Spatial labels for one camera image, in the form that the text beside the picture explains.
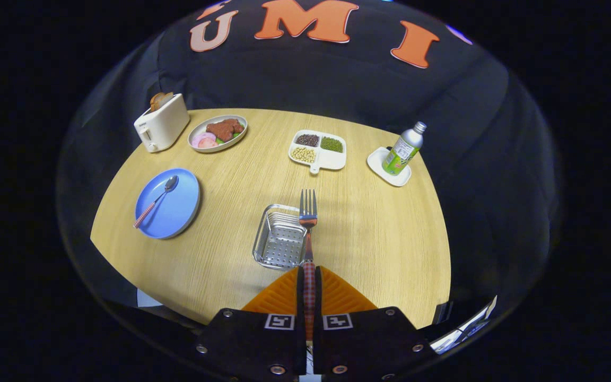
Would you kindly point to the pile of green beans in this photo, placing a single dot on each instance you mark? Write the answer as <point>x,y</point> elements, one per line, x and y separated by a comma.
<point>331,144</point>

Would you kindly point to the green lettuce leaf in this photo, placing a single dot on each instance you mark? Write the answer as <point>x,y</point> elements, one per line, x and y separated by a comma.
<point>235,136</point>

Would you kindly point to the pile of dark beans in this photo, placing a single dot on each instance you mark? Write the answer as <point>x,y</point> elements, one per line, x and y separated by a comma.
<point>307,140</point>

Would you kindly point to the brown steak piece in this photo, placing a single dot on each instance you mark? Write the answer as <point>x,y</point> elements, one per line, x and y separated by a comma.
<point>223,129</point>

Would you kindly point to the metal perforated basket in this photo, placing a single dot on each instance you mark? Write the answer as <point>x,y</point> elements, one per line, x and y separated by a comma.
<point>279,246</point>

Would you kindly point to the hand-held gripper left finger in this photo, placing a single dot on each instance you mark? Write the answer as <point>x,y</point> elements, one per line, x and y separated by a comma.
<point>252,339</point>

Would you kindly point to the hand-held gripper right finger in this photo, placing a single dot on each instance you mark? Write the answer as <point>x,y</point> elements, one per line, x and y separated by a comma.
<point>364,339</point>

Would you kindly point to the beige food plate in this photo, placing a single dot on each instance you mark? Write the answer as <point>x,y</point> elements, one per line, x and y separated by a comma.
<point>231,144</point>

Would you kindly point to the white divided tray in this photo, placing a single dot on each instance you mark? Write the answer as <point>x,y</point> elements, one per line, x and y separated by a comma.
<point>332,161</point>

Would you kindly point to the green and silver bottle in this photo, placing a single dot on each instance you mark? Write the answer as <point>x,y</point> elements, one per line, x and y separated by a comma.
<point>402,151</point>

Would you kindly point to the white toaster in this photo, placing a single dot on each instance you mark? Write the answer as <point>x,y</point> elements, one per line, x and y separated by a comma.
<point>165,127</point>

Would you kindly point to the small white square dish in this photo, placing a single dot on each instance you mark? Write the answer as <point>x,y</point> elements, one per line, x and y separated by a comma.
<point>377,162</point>

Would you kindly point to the brown toast slice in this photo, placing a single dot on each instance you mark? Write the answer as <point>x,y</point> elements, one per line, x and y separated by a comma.
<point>166,97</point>
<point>155,102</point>

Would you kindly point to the blue plate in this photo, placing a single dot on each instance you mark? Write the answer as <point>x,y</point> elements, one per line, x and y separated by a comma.
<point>175,212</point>

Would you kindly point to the pile of yellow soybeans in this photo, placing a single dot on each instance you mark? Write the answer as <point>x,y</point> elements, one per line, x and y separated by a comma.
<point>303,154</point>

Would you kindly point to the pink ham slices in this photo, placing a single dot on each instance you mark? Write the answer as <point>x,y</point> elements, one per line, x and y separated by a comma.
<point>203,140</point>

